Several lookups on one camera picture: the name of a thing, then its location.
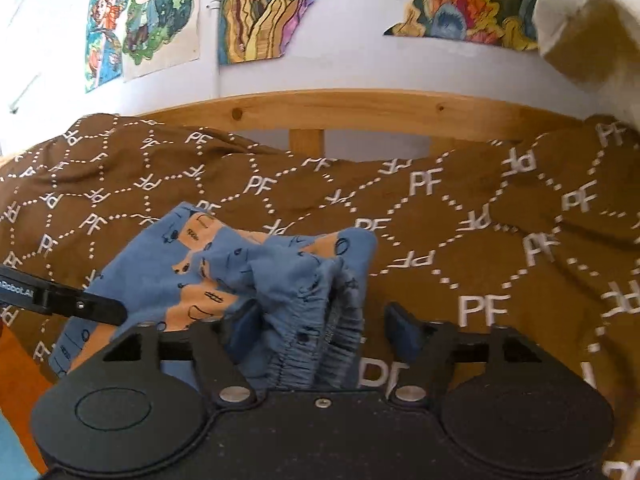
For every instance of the wooden bed frame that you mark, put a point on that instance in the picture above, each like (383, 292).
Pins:
(450, 120)

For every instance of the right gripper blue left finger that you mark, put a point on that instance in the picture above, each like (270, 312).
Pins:
(218, 347)

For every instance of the brown PF patterned duvet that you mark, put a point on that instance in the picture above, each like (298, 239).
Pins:
(541, 236)

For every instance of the white hanging garment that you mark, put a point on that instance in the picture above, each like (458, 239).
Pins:
(595, 45)

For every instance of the blue pajama pants orange cars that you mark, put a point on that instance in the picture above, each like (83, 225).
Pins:
(294, 303)

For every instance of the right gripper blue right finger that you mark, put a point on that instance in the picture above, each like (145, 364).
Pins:
(428, 350)

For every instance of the blue mermaid poster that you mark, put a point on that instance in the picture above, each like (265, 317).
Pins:
(103, 50)

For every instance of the anime girl poster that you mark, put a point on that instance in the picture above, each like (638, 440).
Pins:
(159, 34)

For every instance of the colourful swirl poster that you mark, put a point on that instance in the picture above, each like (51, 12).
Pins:
(257, 30)

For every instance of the colourful flower poster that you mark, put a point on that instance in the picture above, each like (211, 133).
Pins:
(501, 23)

